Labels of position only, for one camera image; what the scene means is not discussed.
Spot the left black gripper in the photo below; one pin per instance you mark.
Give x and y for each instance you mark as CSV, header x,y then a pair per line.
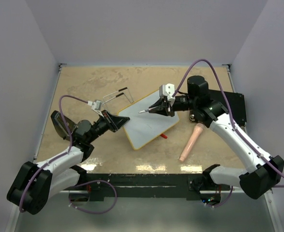
x,y
113,122

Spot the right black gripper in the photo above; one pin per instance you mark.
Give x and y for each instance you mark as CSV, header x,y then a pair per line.
x,y
162,107

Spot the yellow framed whiteboard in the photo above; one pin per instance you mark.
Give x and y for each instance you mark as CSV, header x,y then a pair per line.
x,y
142,128

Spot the wire whiteboard stand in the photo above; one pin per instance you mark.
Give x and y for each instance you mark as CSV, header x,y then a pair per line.
x,y
116,94

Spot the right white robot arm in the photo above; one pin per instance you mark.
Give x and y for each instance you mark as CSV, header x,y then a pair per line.
x,y
261,171

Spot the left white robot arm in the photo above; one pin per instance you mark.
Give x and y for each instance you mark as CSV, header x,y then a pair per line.
x,y
35,183

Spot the pink toy microphone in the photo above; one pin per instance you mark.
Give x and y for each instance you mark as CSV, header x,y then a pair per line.
x,y
198,129

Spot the black hard case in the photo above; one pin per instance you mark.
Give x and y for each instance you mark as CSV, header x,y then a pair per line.
x,y
233,106

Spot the black base bar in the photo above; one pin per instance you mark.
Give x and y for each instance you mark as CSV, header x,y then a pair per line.
x,y
191,187

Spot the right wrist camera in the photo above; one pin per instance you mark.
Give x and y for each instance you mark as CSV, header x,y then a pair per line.
x,y
166,92

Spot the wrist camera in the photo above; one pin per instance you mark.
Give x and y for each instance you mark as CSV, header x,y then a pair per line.
x,y
96,106
166,92

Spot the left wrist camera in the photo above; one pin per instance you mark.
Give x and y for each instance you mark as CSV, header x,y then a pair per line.
x,y
96,106

